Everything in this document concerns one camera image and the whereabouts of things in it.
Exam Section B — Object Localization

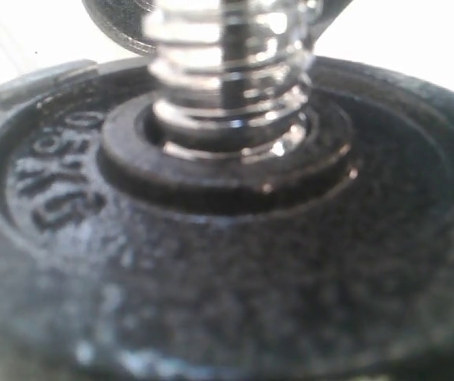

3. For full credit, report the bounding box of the chrome threaded dumbbell bar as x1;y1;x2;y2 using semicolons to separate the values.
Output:
143;1;323;157

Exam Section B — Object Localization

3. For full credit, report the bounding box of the black weight plate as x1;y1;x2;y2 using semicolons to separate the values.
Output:
0;58;454;380
83;0;352;56

